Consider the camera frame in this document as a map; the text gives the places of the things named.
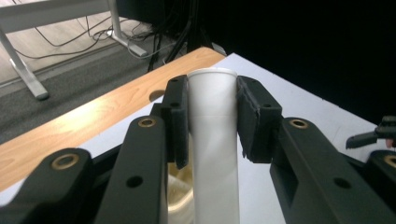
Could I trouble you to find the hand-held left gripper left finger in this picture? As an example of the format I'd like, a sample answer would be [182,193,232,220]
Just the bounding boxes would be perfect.
[92,74,191,224]

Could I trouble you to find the black floor cables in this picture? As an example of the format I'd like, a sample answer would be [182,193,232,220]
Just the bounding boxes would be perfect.
[12,13,163,61]

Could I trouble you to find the white desk frame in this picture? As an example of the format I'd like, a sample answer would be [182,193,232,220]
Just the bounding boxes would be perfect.
[0,0,149,101]

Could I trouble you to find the thick white marker pen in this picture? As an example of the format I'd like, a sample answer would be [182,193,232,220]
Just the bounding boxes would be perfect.
[186,67,241,224]

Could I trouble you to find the white table mat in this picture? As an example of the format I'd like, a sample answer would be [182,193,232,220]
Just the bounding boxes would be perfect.
[0,51,396,224]

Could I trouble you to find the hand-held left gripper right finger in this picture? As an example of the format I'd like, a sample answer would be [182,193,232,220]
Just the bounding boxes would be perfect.
[236,75,396,224]

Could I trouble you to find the beige square pen holder cup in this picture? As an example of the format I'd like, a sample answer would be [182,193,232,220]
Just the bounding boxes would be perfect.
[167,161,196,224]

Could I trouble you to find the dark curtain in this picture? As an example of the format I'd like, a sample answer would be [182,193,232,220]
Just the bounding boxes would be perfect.
[116,0,396,125]

